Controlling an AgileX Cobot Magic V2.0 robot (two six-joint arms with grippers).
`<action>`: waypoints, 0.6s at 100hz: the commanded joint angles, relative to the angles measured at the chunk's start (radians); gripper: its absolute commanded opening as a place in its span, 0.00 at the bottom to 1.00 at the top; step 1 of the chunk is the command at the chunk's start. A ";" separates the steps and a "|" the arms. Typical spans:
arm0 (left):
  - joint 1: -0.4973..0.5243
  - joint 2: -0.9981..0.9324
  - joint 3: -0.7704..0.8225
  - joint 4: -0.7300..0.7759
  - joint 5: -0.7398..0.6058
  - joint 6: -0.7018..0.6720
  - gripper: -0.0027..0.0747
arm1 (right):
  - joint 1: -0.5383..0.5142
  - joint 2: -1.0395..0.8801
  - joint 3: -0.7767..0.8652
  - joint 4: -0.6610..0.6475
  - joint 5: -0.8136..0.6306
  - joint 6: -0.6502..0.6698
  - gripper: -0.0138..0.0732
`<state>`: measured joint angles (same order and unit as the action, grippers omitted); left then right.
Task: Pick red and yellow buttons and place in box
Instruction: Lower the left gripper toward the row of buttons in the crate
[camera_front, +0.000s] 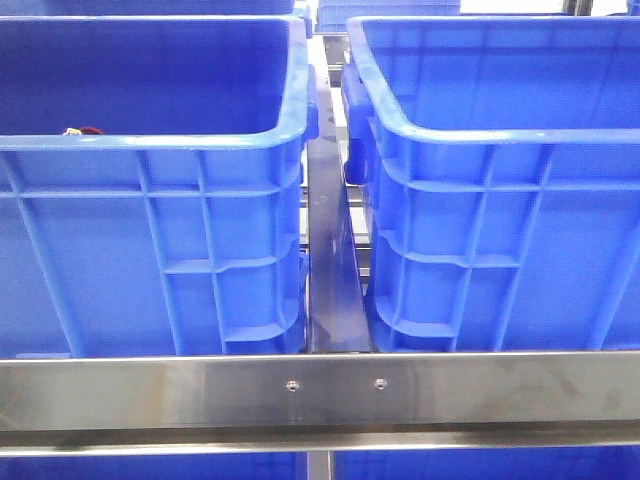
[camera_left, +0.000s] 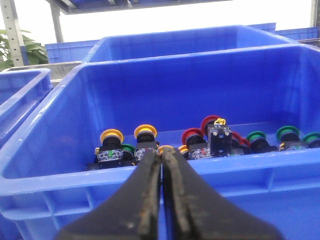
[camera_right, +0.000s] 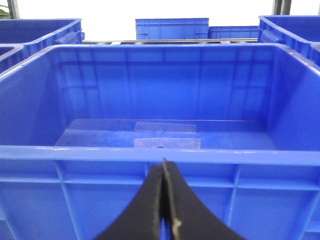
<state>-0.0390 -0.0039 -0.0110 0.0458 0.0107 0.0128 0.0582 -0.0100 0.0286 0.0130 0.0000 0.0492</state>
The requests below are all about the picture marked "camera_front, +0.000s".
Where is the red push button switch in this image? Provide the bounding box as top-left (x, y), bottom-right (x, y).
top-left (63, 127), bottom-right (105, 136)

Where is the left blue plastic bin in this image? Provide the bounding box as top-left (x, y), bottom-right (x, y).
top-left (1, 16), bottom-right (318, 359)

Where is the blue plastic bin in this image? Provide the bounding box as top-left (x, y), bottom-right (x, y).
top-left (342, 16), bottom-right (639, 352)
top-left (1, 16), bottom-right (318, 359)

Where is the right blue plastic bin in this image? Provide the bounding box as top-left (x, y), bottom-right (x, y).
top-left (342, 16), bottom-right (639, 352)

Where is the rear centre blue bin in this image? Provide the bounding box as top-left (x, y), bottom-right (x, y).
top-left (316, 0), bottom-right (461, 33)

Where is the lower left blue bin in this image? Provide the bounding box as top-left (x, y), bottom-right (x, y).
top-left (1, 453), bottom-right (307, 479)

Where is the rear left blue bin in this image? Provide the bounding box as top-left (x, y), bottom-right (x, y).
top-left (13, 0), bottom-right (313, 38)

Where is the lower right blue bin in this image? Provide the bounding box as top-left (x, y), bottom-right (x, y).
top-left (335, 446), bottom-right (639, 479)

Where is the stainless steel front rail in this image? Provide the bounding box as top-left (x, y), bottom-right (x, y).
top-left (1, 351), bottom-right (639, 456)

